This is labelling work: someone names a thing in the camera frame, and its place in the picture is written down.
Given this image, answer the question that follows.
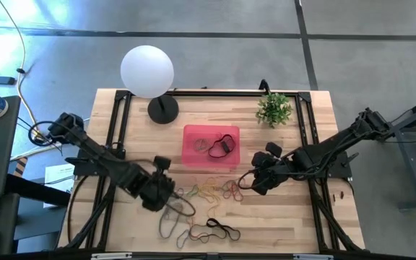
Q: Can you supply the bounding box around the green plant in white pot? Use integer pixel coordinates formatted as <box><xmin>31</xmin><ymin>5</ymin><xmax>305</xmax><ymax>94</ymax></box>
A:
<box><xmin>254</xmin><ymin>92</ymin><xmax>294</xmax><ymax>129</ymax></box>

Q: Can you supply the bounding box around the yellow hanging cable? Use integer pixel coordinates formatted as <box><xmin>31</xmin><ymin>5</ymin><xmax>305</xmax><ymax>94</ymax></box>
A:
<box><xmin>0</xmin><ymin>0</ymin><xmax>40</xmax><ymax>137</ymax></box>

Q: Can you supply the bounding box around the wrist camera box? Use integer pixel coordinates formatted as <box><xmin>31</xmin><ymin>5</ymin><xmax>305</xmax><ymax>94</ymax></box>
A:
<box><xmin>152</xmin><ymin>155</ymin><xmax>173</xmax><ymax>171</ymax></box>
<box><xmin>264</xmin><ymin>142</ymin><xmax>284</xmax><ymax>159</ymax></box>

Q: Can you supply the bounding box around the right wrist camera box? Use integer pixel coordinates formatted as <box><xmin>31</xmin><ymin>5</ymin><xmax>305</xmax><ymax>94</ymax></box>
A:
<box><xmin>264</xmin><ymin>142</ymin><xmax>284</xmax><ymax>159</ymax></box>

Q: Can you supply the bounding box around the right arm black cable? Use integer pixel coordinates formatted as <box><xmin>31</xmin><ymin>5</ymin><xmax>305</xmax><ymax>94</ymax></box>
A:
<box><xmin>236</xmin><ymin>168</ymin><xmax>267</xmax><ymax>191</ymax></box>

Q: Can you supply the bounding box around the black aluminium table frame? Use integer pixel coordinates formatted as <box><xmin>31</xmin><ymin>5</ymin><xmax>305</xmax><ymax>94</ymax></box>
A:
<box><xmin>58</xmin><ymin>88</ymin><xmax>367</xmax><ymax>260</ymax></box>

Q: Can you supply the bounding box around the black metal stand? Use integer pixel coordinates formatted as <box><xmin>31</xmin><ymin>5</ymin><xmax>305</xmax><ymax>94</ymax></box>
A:
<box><xmin>386</xmin><ymin>92</ymin><xmax>416</xmax><ymax>212</ymax></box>

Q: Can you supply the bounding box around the green rubber band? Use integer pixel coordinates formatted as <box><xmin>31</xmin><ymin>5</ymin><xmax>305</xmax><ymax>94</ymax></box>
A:
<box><xmin>186</xmin><ymin>183</ymin><xmax>201</xmax><ymax>199</ymax></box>
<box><xmin>192</xmin><ymin>137</ymin><xmax>213</xmax><ymax>153</ymax></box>

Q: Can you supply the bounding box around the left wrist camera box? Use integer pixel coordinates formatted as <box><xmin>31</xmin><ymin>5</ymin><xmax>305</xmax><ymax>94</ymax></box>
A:
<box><xmin>152</xmin><ymin>155</ymin><xmax>173</xmax><ymax>171</ymax></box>

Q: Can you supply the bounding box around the pink translucent plastic bin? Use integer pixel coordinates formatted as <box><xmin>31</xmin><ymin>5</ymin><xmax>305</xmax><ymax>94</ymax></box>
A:
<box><xmin>181</xmin><ymin>124</ymin><xmax>241</xmax><ymax>169</ymax></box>

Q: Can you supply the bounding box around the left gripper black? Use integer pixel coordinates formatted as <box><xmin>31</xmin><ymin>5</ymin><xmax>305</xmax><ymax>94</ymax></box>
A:
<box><xmin>137</xmin><ymin>172</ymin><xmax>181</xmax><ymax>213</ymax></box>

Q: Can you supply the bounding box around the wide black rubber band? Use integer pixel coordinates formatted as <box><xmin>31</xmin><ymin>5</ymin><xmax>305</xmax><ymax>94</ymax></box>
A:
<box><xmin>189</xmin><ymin>217</ymin><xmax>242</xmax><ymax>242</ymax></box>

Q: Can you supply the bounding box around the thin red rubber band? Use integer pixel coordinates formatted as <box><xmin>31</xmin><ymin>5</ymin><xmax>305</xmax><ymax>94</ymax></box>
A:
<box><xmin>187</xmin><ymin>222</ymin><xmax>230</xmax><ymax>243</ymax></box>

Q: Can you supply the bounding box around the yellow black striped marker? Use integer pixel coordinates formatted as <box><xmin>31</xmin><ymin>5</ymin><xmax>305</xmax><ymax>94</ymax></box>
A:
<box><xmin>12</xmin><ymin>156</ymin><xmax>29</xmax><ymax>178</ymax></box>

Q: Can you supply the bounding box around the black coiled cable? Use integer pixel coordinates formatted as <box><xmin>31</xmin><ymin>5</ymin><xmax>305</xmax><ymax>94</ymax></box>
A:
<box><xmin>28</xmin><ymin>120</ymin><xmax>64</xmax><ymax>148</ymax></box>

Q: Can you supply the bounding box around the large blue rubber band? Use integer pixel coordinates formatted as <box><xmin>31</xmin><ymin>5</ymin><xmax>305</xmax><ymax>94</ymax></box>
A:
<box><xmin>158</xmin><ymin>201</ymin><xmax>186</xmax><ymax>240</ymax></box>

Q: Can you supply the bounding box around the yellow rubber band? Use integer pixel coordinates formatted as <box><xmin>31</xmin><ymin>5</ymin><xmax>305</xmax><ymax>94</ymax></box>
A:
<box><xmin>192</xmin><ymin>177</ymin><xmax>224</xmax><ymax>203</ymax></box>
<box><xmin>206</xmin><ymin>194</ymin><xmax>222</xmax><ymax>219</ymax></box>

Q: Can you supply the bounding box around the white globe table lamp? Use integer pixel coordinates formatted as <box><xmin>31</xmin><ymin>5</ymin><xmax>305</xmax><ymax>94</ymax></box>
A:
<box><xmin>120</xmin><ymin>45</ymin><xmax>180</xmax><ymax>126</ymax></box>

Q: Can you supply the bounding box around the thin black rubber band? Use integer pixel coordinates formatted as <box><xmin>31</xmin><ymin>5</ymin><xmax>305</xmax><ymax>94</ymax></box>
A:
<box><xmin>167</xmin><ymin>194</ymin><xmax>197</xmax><ymax>218</ymax></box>

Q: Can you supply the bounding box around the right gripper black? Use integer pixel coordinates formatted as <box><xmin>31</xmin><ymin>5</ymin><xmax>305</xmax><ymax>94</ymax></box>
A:
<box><xmin>251</xmin><ymin>151</ymin><xmax>290</xmax><ymax>196</ymax></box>

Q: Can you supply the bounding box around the white paper sheet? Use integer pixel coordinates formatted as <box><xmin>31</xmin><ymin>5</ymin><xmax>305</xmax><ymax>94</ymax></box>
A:
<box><xmin>43</xmin><ymin>163</ymin><xmax>76</xmax><ymax>209</ymax></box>

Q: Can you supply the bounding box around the small blue rubber band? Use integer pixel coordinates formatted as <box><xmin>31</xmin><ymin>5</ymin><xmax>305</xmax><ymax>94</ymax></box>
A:
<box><xmin>175</xmin><ymin>228</ymin><xmax>191</xmax><ymax>250</ymax></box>

